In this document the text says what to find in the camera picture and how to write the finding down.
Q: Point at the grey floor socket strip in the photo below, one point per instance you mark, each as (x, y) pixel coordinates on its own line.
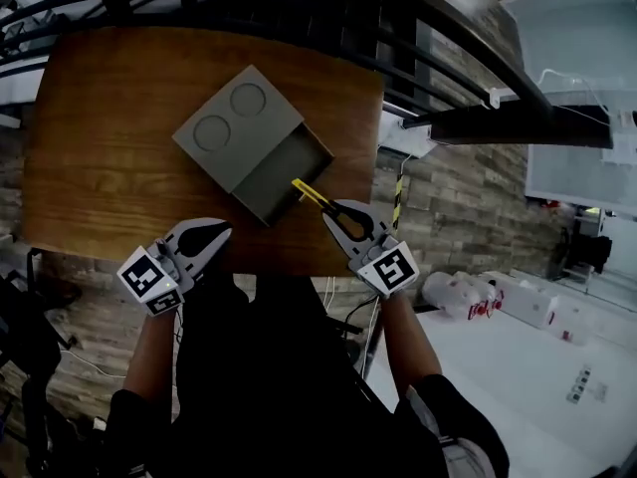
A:
(586, 385)

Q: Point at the white plastic bag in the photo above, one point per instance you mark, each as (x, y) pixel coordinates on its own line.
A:
(455, 294)

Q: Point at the yellow small item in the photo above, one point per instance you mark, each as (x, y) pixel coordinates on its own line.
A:
(308, 191)

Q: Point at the yellow black striped pole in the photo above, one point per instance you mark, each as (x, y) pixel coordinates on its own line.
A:
(398, 202)

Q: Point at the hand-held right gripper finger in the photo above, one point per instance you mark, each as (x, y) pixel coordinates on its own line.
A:
(365, 212)
(341, 239)

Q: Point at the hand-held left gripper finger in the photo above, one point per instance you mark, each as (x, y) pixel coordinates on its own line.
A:
(206, 257)
(199, 224)

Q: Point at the person's right forearm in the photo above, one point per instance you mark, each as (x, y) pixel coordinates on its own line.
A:
(408, 341)

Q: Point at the white carton with red marks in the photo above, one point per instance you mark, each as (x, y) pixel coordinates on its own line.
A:
(527, 302)

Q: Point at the black chair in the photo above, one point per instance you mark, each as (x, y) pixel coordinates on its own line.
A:
(30, 356)

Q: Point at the person's left forearm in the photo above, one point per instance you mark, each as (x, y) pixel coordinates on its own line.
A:
(151, 351)

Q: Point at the grey cardboard box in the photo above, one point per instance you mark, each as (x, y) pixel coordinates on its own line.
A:
(239, 127)

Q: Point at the white translucent panel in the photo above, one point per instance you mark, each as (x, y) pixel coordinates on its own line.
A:
(577, 43)

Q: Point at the black equipment stand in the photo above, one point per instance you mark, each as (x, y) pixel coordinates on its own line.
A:
(587, 249)

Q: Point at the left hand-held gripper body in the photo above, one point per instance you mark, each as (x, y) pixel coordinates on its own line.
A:
(149, 277)

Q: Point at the person's black clothing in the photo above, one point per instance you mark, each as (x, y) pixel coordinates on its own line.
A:
(278, 391)

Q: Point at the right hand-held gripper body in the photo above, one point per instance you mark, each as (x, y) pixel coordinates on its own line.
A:
(390, 269)

